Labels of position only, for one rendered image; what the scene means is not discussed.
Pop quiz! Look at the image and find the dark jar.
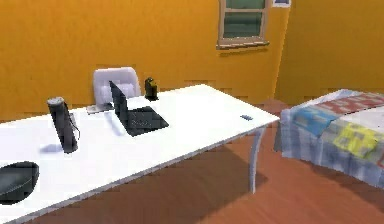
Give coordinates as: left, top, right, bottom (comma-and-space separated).
144, 76, 159, 102

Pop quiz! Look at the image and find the white desk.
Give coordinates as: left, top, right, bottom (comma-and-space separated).
0, 83, 280, 224

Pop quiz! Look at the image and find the black laptop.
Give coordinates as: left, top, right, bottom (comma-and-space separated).
109, 80, 170, 137

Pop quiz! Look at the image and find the white office chair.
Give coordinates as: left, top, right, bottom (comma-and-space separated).
86, 66, 142, 115

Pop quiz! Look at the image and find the wooden framed window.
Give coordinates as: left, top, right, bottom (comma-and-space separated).
216, 0, 271, 51

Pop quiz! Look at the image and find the tall dark grey cylinder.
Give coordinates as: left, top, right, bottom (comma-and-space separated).
46, 96, 81, 155

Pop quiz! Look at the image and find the bed with patchwork cover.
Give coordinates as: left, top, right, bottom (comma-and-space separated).
273, 88, 384, 190

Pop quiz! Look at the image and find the black bowl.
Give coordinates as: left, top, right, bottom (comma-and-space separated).
0, 161, 40, 206

